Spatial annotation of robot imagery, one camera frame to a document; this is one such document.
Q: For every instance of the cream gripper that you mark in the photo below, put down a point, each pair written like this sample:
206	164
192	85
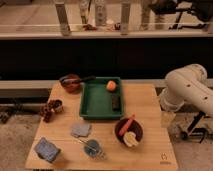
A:
167	118

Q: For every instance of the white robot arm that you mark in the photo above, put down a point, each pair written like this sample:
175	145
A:
182	85

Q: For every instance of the dark red bowl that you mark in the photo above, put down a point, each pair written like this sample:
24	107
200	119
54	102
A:
134	127

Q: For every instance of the brown bowl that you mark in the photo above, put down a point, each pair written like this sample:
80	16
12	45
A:
71	88

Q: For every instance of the black tripod stand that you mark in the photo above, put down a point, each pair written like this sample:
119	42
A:
194	131

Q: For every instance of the orange carrot stick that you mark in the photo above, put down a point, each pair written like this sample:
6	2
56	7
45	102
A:
125	127

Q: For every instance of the cream banana toy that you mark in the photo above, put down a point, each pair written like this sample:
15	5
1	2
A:
130	139

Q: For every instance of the orange fruit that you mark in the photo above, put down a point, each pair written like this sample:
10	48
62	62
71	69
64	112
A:
111	86

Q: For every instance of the green plastic tray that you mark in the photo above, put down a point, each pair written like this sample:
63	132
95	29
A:
96	100

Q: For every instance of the blue glass cup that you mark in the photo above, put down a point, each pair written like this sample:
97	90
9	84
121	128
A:
93	154

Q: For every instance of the grey folded cloth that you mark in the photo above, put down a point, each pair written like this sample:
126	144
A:
80	129

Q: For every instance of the small metal cup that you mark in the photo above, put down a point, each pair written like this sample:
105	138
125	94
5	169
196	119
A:
57	106

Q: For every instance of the brown toy figure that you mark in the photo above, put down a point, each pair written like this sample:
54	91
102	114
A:
46	111

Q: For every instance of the blue sponge block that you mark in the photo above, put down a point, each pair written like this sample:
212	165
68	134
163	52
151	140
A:
46	150

